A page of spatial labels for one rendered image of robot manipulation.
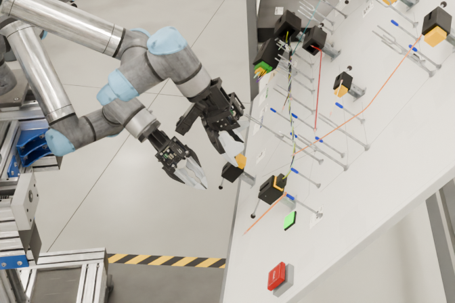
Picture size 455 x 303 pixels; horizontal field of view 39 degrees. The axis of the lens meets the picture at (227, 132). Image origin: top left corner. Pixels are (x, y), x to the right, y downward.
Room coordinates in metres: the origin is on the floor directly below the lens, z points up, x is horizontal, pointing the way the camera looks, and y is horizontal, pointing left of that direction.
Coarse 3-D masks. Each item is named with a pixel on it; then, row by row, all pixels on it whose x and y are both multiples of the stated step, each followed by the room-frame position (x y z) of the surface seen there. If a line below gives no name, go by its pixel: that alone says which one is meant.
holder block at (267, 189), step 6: (270, 180) 1.23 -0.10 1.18; (264, 186) 1.23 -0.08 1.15; (270, 186) 1.20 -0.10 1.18; (264, 192) 1.21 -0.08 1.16; (270, 192) 1.20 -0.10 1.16; (276, 192) 1.20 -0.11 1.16; (282, 192) 1.20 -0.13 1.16; (264, 198) 1.21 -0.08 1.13; (270, 198) 1.21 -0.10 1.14; (276, 198) 1.20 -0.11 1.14; (270, 204) 1.21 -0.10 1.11
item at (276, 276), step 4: (280, 264) 0.99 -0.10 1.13; (284, 264) 0.99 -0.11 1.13; (276, 268) 0.99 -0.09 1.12; (280, 268) 0.98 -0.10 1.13; (284, 268) 0.98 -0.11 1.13; (272, 272) 0.99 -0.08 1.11; (276, 272) 0.98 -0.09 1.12; (280, 272) 0.96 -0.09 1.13; (284, 272) 0.97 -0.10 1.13; (268, 276) 0.99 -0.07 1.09; (272, 276) 0.98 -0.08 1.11; (276, 276) 0.96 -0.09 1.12; (280, 276) 0.95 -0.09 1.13; (284, 276) 0.96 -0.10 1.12; (268, 280) 0.98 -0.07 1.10; (272, 280) 0.96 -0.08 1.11; (276, 280) 0.95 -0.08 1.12; (280, 280) 0.95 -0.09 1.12; (284, 280) 0.96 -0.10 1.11; (268, 284) 0.96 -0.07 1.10; (272, 284) 0.95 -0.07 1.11; (276, 284) 0.95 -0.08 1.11; (268, 288) 0.95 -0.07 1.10; (272, 288) 0.95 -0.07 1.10
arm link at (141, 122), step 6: (144, 108) 1.36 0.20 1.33; (138, 114) 1.34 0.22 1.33; (144, 114) 1.34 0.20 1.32; (150, 114) 1.35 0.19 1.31; (132, 120) 1.33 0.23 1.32; (138, 120) 1.33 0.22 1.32; (144, 120) 1.33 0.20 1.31; (150, 120) 1.33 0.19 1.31; (126, 126) 1.33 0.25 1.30; (132, 126) 1.32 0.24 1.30; (138, 126) 1.32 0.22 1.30; (144, 126) 1.32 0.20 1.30; (132, 132) 1.32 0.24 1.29; (138, 132) 1.31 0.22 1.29
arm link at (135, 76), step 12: (132, 48) 1.30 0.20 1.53; (132, 60) 1.23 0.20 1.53; (144, 60) 1.21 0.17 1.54; (120, 72) 1.21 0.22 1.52; (132, 72) 1.20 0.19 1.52; (144, 72) 1.20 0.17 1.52; (120, 84) 1.20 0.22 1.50; (132, 84) 1.19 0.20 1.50; (144, 84) 1.20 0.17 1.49; (156, 84) 1.21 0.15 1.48; (120, 96) 1.19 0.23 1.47; (132, 96) 1.20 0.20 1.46
